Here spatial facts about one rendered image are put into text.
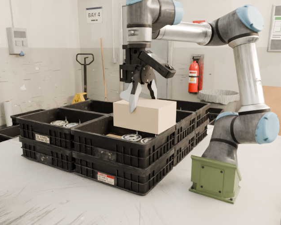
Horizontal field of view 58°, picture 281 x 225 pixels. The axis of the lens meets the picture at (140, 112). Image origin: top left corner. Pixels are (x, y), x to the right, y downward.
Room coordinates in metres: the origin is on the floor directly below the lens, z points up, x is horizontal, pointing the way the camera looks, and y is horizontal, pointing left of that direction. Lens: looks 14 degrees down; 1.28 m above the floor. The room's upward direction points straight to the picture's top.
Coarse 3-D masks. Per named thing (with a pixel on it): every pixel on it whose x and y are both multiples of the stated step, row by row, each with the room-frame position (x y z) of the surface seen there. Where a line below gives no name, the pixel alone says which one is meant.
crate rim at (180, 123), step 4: (188, 112) 1.43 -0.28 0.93; (192, 112) 1.42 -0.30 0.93; (188, 116) 1.33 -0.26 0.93; (192, 116) 1.36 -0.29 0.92; (184, 120) 1.25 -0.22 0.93; (188, 120) 1.30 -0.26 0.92; (176, 124) 1.18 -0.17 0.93; (180, 124) 1.20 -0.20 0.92; (184, 124) 1.25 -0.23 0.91; (176, 128) 1.17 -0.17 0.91
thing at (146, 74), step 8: (128, 48) 0.79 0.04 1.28; (136, 48) 0.78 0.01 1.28; (144, 48) 0.80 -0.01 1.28; (128, 56) 0.79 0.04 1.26; (136, 56) 0.78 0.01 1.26; (128, 64) 0.79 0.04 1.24; (136, 64) 0.78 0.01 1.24; (144, 64) 0.76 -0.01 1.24; (120, 72) 0.79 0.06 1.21; (128, 72) 0.78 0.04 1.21; (144, 72) 0.76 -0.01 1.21; (152, 72) 0.80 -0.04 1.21; (120, 80) 0.79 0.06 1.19; (128, 80) 0.77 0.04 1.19; (144, 80) 0.76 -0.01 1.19
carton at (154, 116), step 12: (120, 108) 0.76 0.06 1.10; (144, 108) 0.71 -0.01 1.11; (156, 108) 0.69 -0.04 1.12; (168, 108) 0.74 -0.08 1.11; (120, 120) 0.76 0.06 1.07; (132, 120) 0.74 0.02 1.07; (144, 120) 0.71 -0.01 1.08; (156, 120) 0.69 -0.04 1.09; (168, 120) 0.74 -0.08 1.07; (156, 132) 0.69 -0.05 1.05
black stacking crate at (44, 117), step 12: (36, 120) 1.40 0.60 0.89; (48, 120) 1.47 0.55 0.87; (72, 120) 1.49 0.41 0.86; (84, 120) 1.44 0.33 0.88; (24, 132) 1.29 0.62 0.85; (36, 132) 1.24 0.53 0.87; (48, 132) 1.19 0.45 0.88; (60, 132) 1.15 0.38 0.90; (48, 144) 1.18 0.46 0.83; (60, 144) 1.15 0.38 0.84; (72, 144) 1.13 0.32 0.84
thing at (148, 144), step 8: (96, 120) 1.25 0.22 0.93; (72, 128) 1.11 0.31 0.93; (80, 136) 1.07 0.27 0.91; (88, 136) 1.04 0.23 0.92; (96, 136) 1.02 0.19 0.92; (104, 136) 1.00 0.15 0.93; (160, 136) 1.01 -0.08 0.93; (120, 144) 0.96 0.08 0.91; (128, 144) 0.94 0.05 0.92; (136, 144) 0.92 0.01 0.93; (144, 144) 0.91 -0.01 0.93; (152, 144) 0.95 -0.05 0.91
